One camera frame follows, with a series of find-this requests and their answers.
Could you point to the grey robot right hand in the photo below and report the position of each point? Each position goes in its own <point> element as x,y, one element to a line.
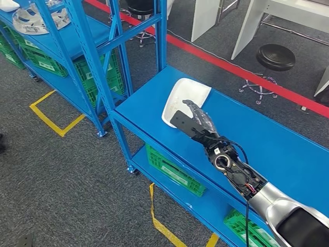
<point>204,119</point>

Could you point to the white plastic shell part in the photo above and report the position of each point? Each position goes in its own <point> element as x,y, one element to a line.
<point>190,90</point>
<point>7,5</point>

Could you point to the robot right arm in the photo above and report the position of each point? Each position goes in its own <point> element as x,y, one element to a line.
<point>272,204</point>

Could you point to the blue metal workbench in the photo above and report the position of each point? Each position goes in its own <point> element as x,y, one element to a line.
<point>256,136</point>

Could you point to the blue metal shelf rack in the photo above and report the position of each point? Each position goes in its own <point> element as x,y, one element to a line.
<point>91,61</point>

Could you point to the round silver metal part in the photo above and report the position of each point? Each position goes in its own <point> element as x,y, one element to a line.
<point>23,27</point>

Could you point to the white desk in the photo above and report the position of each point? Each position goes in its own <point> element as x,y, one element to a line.
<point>203,20</point>
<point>249,30</point>

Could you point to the black round stool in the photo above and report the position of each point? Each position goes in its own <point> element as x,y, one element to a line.
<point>139,6</point>
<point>275,56</point>

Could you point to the yellow floor tape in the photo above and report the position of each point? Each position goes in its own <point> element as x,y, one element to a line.
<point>46,121</point>
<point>154,218</point>

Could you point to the person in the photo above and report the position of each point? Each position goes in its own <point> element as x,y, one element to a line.
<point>170,8</point>

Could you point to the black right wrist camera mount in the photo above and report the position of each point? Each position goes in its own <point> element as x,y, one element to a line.
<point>182,122</point>

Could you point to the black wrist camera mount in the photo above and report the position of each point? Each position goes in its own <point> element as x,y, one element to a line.
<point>182,122</point>
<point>24,241</point>

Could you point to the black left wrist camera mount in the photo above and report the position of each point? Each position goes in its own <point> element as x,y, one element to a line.
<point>24,241</point>

